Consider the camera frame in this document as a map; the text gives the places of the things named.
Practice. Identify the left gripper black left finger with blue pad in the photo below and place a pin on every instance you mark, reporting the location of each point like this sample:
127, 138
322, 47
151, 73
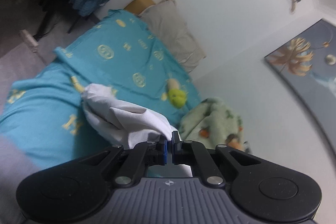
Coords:
139, 159

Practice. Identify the teal patterned bed sheet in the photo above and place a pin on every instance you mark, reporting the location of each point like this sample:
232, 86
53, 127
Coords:
43, 116

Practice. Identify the leaf painting on wall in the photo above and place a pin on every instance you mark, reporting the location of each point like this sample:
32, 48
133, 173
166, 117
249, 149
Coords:
307, 64

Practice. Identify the white power strip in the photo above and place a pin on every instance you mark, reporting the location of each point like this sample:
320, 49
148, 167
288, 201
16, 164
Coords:
28, 39

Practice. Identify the white t-shirt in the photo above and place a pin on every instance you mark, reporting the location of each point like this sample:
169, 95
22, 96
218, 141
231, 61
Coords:
122, 122

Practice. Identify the green fleece blanket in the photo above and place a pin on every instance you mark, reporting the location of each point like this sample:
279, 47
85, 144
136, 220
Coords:
212, 123

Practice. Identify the grey pillow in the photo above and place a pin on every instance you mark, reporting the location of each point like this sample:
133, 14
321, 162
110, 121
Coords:
166, 23

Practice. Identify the green plush toy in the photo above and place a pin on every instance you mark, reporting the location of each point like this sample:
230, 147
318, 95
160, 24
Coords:
175, 94

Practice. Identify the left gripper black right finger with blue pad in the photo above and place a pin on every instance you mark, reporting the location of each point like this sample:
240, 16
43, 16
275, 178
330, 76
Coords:
196, 155

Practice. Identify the yellow headboard cushion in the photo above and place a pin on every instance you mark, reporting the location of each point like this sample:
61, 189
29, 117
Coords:
138, 6

